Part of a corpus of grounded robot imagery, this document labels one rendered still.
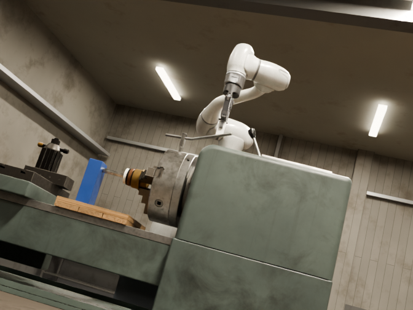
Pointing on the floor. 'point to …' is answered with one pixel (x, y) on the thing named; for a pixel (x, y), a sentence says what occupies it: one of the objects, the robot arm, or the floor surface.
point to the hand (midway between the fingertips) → (220, 128)
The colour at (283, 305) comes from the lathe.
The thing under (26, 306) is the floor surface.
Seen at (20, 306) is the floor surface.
